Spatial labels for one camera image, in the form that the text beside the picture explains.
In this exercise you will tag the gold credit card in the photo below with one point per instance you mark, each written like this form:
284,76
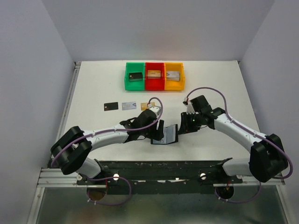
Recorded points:
153,74

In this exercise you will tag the red plastic bin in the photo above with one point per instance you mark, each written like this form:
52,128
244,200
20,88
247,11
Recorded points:
154,84

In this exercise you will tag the aluminium frame rail left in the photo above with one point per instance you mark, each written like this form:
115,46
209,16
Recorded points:
39,192

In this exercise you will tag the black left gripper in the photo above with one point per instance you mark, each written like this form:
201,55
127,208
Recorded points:
157,134

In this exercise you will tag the grey credit card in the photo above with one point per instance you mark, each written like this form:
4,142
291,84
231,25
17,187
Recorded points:
111,106

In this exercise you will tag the black leather card holder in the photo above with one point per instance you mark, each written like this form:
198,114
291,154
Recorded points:
170,136

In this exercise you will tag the silver VIP credit card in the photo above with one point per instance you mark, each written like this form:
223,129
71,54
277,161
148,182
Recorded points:
128,106

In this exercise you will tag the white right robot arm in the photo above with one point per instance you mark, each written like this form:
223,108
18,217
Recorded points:
266,154

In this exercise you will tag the yellow plastic bin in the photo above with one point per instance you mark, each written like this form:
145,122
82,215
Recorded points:
173,85

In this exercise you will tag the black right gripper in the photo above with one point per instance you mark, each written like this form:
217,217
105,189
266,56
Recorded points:
185,127

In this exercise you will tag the green plastic bin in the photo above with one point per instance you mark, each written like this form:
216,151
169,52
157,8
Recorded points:
134,86

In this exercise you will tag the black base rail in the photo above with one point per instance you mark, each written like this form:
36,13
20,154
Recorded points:
159,177

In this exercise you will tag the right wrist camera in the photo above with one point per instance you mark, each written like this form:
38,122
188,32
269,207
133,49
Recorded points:
189,107

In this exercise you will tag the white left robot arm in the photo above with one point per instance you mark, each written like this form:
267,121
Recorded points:
71,151

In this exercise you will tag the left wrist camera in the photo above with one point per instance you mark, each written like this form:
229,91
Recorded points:
156,109

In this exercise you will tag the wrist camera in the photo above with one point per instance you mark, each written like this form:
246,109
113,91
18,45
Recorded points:
189,107
156,109

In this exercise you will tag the black credit card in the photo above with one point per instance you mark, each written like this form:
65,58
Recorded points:
135,76

